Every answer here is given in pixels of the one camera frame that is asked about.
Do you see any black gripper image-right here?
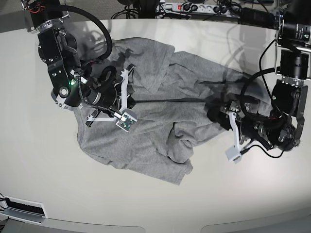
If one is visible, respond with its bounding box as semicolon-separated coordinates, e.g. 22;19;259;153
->
207;101;274;148

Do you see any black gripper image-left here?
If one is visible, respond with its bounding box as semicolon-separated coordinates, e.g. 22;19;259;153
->
82;66;137;112

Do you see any grey t-shirt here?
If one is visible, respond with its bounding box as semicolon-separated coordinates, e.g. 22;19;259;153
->
74;37;250;185

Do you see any black robot arm image-left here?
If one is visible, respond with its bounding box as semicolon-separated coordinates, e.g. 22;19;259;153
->
21;0;122;115

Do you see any black pole base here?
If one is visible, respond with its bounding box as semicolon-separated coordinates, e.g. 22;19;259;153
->
139;0;158;19

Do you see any black power adapter box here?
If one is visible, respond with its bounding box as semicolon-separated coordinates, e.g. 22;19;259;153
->
240;8;278;29

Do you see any white power strip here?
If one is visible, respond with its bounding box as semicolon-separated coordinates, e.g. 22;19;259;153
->
156;1;240;18

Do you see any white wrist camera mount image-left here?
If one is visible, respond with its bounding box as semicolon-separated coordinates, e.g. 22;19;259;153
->
86;64;138;132

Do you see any white wrist camera mount image-right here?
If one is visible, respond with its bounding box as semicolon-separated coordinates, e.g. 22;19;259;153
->
225;111;256;164

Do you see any silver cable tray slot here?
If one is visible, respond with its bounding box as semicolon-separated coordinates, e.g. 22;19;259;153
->
0;195;48;225

